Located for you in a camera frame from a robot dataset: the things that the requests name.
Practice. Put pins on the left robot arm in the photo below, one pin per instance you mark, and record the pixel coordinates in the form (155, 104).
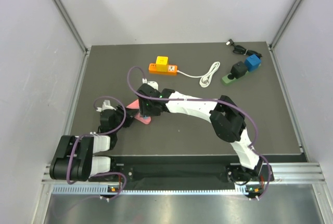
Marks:
(84, 163)

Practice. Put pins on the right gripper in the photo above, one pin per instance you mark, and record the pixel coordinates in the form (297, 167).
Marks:
(144, 111)

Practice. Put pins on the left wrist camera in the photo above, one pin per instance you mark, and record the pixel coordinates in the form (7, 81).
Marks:
(106, 105)

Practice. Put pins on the green power strip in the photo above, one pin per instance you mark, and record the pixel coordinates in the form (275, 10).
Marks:
(229, 79)

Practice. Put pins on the yellow cube adapter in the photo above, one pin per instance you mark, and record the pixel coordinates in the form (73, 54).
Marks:
(161, 63)

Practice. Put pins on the blue cube adapter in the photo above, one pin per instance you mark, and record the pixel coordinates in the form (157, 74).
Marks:
(252, 63)

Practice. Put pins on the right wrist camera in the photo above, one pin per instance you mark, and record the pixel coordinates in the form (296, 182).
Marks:
(153, 84)

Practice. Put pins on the orange power strip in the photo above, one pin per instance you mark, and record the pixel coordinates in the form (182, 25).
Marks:
(172, 70)

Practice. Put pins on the black cube adapter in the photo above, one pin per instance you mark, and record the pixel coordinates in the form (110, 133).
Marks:
(238, 70)

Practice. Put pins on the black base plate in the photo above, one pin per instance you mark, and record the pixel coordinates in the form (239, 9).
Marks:
(222, 172)

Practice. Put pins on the pink triangular socket board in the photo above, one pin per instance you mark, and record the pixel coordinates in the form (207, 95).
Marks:
(135, 105)

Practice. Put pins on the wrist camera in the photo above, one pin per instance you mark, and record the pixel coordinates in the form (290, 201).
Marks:
(153, 84)
(106, 105)

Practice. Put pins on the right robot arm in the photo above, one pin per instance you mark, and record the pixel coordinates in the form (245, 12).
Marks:
(226, 119)

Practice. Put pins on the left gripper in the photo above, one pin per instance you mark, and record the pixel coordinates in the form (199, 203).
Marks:
(132, 113)

